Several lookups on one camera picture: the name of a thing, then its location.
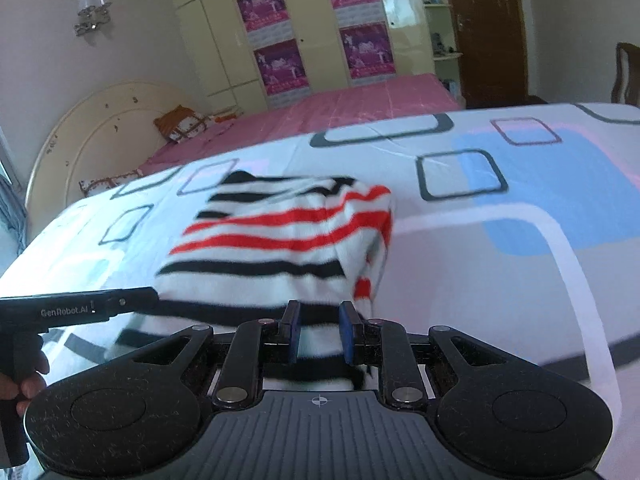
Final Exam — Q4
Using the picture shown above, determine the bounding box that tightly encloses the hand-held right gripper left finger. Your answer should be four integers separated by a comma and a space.
120, 300, 302, 408

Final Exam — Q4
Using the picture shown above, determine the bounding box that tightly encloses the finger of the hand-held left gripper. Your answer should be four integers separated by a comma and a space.
107, 286, 160, 319

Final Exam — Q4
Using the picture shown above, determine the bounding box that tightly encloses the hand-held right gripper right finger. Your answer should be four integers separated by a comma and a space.
338, 300, 506, 408

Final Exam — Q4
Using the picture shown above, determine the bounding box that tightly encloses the striped white black red shirt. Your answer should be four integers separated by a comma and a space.
112, 170, 397, 391

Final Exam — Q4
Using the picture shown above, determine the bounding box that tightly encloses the person's left hand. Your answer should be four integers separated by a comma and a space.
0, 373, 47, 417

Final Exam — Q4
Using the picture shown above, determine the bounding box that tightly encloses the long red patterned pillow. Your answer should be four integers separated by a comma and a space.
79, 169, 146, 199

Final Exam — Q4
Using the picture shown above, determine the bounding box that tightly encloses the white bedsheet with square print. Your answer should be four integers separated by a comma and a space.
0, 102, 640, 480

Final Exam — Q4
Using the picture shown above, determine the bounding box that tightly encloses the cream rounded headboard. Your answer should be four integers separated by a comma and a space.
24, 79, 211, 221

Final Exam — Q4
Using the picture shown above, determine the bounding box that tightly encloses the orange plaid pillow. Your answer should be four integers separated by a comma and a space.
152, 105, 216, 144

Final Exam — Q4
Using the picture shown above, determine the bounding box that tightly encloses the pink bed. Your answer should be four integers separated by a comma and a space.
135, 72, 463, 176

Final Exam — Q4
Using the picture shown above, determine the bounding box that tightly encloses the cream wardrobe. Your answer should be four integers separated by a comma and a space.
160, 0, 437, 111

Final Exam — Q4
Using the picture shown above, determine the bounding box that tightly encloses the cream corner shelf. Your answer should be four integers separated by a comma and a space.
415, 0, 467, 107

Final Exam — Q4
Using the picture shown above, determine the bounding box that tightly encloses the brown wooden door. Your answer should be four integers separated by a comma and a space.
440, 0, 531, 109

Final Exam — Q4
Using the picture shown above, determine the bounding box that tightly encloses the brown wooden chair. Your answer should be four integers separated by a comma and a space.
610, 42, 640, 107

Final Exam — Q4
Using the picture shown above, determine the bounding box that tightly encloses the silver wall lamp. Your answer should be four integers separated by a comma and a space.
74, 0, 112, 37

